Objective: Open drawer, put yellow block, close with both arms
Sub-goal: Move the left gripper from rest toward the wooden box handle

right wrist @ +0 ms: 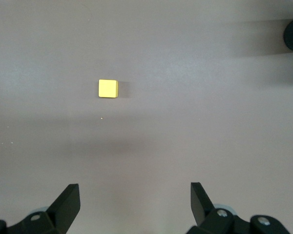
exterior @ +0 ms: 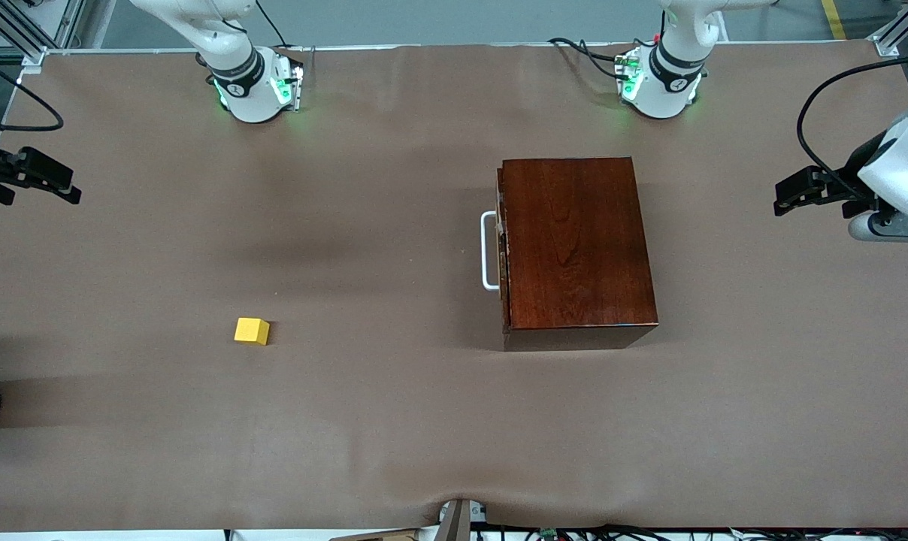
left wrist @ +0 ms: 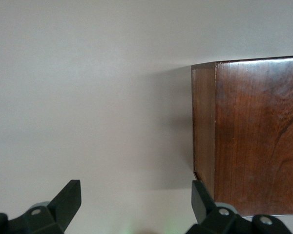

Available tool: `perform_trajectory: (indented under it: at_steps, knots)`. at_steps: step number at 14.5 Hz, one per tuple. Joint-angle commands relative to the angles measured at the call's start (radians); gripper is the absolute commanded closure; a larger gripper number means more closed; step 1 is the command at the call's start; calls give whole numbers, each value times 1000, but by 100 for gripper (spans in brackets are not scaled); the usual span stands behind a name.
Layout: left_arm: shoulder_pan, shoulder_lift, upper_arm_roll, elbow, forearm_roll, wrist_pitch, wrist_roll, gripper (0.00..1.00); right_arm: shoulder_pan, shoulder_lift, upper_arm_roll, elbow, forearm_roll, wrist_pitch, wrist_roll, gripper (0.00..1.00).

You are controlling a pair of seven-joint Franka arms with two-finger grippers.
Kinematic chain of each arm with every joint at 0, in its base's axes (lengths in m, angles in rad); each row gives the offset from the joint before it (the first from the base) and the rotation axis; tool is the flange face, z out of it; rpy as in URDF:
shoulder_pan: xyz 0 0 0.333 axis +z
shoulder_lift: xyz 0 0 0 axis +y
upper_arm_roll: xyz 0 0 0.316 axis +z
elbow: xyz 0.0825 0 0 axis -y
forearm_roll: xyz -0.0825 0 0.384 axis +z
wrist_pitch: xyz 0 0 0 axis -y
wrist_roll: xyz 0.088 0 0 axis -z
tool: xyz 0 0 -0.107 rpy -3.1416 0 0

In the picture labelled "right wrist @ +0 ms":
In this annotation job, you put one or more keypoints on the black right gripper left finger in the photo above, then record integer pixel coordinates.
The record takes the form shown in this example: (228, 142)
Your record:
(66, 209)

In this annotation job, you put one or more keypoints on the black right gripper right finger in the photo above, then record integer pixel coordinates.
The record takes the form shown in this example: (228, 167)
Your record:
(201, 207)

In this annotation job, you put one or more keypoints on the yellow cube block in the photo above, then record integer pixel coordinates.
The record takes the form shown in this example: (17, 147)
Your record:
(108, 88)

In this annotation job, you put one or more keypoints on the brown table cover sheet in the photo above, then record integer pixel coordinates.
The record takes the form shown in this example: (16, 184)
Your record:
(161, 136)

